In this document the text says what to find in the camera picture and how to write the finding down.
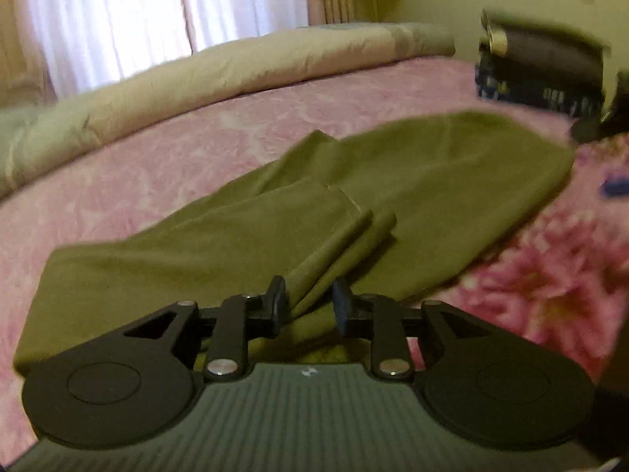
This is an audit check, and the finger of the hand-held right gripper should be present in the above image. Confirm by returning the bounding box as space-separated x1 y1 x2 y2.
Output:
600 176 629 200

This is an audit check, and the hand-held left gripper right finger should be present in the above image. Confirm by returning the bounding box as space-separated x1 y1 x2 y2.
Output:
331 278 507 384

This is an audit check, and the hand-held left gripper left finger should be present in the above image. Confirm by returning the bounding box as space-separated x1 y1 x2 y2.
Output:
120 275 288 383

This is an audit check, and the olive green garment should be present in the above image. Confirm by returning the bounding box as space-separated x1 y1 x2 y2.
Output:
12 111 576 379

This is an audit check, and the pink floral blanket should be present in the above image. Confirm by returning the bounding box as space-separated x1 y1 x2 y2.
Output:
0 56 629 453

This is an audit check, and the grey and cream duvet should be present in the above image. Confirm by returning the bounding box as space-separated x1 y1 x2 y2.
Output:
0 22 457 197

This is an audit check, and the white sheer curtain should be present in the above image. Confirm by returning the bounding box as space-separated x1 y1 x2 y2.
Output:
15 0 310 99

